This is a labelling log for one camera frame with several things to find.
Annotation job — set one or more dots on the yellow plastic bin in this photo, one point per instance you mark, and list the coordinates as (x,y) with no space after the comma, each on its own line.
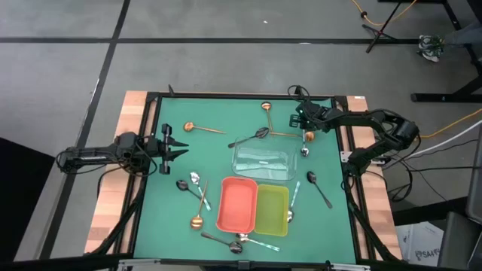
(272,211)

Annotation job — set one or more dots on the black tripod stand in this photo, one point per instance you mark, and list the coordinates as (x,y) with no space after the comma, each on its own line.
(380,33)

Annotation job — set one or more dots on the grey chair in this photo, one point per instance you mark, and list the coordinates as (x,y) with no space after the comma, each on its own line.
(457,241)

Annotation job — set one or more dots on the small black frame clamp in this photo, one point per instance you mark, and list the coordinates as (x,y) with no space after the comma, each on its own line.
(171,91)
(298,90)

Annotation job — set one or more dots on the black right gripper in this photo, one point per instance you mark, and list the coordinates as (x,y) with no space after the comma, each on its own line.
(310,114)

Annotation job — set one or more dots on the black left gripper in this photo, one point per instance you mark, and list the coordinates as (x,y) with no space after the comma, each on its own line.
(166,150)

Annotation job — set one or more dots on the gold spoon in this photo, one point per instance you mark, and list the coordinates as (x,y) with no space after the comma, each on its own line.
(189,126)
(266,106)
(196,223)
(309,136)

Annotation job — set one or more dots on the black floor mat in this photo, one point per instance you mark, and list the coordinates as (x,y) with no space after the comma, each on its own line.
(19,195)

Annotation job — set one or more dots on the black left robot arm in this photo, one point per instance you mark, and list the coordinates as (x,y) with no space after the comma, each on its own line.
(94,154)

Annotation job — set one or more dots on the green table mat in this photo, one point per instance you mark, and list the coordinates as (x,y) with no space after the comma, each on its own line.
(188,233)

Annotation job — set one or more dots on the black table frame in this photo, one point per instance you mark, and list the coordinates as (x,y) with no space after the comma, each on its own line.
(241,95)

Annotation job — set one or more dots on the black desk frame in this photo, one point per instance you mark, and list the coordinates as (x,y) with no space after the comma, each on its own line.
(433,98)

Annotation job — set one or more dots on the orange plastic bin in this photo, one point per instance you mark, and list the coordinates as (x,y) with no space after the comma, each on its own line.
(237,205)

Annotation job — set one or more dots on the clear plastic container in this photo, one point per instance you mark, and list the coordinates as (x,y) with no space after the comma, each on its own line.
(263,162)

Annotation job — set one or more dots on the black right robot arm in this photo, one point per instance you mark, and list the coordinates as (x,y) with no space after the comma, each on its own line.
(376,120)

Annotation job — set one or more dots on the person's shoe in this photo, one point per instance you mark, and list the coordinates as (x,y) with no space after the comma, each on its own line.
(429,47)

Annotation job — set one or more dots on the person's leg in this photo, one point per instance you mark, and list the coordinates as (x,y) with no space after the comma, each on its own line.
(463,35)

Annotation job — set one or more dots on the white cardboard box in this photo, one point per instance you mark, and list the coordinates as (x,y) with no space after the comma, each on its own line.
(418,244)

